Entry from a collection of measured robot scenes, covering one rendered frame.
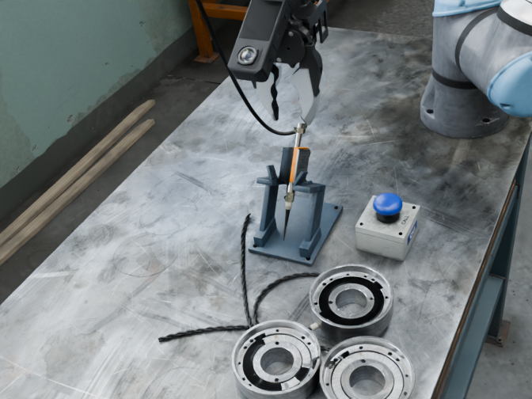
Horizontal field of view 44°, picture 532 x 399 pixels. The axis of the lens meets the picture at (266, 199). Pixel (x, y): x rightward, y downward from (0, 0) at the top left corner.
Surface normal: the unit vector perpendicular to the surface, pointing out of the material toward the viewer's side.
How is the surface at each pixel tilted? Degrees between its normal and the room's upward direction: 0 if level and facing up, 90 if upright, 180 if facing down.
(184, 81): 0
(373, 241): 90
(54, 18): 90
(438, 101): 73
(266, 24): 30
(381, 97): 0
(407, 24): 0
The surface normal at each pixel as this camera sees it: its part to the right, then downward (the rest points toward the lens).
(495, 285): -0.13, -0.76
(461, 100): -0.33, 0.39
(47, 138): 0.88, 0.22
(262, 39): -0.33, -0.33
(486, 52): -0.95, -0.09
